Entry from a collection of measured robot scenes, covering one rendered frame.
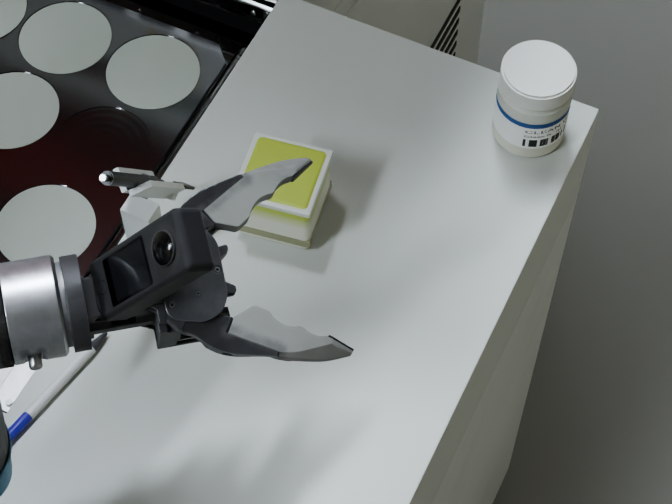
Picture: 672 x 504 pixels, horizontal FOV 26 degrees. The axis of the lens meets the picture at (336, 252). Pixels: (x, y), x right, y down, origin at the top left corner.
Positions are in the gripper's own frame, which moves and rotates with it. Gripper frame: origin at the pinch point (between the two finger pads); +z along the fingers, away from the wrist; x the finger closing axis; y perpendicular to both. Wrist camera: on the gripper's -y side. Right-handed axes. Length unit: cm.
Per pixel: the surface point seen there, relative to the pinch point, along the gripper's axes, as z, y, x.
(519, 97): 23.4, 17.5, -15.5
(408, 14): 33, 78, -50
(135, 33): -7, 44, -38
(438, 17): 42, 93, -55
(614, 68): 87, 137, -58
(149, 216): -11.5, 19.3, -10.5
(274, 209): -0.4, 20.3, -9.6
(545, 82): 26.0, 16.9, -16.3
